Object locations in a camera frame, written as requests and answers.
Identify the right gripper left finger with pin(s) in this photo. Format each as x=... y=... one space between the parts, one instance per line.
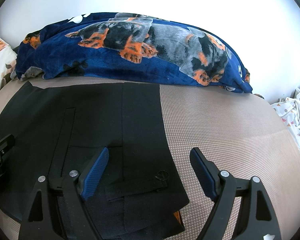
x=56 y=207

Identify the black pants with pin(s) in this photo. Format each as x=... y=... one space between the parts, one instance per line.
x=58 y=129

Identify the white dotted bedsheet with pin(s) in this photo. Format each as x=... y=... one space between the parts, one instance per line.
x=289 y=112

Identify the blue dog print blanket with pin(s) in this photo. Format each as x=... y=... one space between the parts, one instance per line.
x=131 y=47

